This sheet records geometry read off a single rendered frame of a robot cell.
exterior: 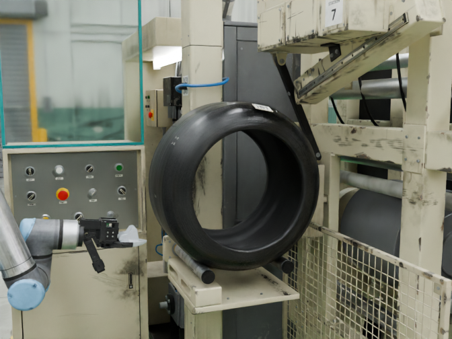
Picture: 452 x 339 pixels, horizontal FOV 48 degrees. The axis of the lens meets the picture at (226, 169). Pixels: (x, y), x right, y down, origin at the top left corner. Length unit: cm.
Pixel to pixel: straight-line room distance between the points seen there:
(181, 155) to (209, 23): 61
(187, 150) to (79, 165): 74
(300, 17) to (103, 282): 132
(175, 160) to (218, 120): 18
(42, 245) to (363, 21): 111
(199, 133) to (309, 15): 50
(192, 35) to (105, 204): 80
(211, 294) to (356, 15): 93
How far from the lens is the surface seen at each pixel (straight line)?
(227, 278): 188
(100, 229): 158
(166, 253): 192
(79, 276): 220
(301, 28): 167
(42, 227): 156
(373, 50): 158
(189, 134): 153
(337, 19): 149
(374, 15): 150
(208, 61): 192
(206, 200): 194
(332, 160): 209
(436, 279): 143
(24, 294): 146
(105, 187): 217
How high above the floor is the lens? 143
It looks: 7 degrees down
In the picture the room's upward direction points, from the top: straight up
